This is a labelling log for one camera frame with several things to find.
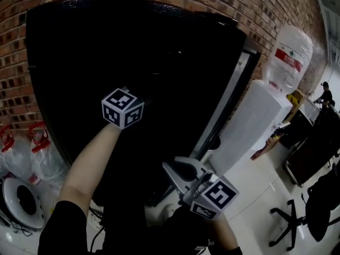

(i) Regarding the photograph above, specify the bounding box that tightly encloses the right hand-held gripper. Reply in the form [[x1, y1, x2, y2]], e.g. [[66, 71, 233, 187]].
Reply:
[[161, 155, 240, 220]]

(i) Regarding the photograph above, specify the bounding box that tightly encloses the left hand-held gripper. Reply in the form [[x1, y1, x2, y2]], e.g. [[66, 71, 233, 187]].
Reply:
[[101, 88, 146, 130]]

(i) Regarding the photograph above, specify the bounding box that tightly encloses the black refrigerator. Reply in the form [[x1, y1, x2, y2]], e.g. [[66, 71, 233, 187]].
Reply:
[[25, 0, 248, 207]]

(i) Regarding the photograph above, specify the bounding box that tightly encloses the person's right forearm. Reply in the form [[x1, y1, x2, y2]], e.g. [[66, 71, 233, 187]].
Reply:
[[211, 215, 240, 254]]

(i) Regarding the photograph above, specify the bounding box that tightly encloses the person's left forearm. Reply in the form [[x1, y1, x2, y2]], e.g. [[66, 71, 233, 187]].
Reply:
[[58, 122, 122, 219]]

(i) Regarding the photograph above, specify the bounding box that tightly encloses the person's white shoe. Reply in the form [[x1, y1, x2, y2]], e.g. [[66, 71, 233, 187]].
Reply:
[[159, 203, 181, 224]]

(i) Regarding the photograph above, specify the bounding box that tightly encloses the white water dispenser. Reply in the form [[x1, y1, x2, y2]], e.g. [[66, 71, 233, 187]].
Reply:
[[208, 80, 293, 176]]

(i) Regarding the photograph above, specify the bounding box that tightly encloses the reddish brown box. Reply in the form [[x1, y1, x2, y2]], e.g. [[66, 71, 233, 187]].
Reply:
[[251, 135, 281, 161]]

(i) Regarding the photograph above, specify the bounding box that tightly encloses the black office chair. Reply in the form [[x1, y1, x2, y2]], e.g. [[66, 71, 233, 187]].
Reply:
[[269, 165, 340, 252]]

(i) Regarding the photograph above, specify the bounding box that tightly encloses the black metal cart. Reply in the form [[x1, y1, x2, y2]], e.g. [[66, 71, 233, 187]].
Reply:
[[285, 106, 340, 187]]

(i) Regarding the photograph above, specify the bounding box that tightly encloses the yellow cardboard box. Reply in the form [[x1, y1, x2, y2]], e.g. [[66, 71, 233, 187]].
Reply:
[[283, 89, 306, 124]]

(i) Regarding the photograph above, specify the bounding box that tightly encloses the person's black clothing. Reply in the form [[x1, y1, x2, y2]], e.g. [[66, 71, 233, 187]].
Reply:
[[37, 200, 244, 255]]

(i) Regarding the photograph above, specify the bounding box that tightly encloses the white round device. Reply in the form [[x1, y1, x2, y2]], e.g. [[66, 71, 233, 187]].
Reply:
[[1, 178, 46, 231]]

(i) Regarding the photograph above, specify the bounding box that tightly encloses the inverted dispenser water bottle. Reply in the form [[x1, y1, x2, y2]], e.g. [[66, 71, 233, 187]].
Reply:
[[261, 25, 314, 94]]

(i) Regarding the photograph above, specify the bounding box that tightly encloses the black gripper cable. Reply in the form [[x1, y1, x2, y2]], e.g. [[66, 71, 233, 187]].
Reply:
[[89, 206, 106, 252]]

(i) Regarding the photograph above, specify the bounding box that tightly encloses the thin black floor cable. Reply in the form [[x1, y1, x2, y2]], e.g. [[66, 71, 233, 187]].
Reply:
[[0, 216, 32, 237]]

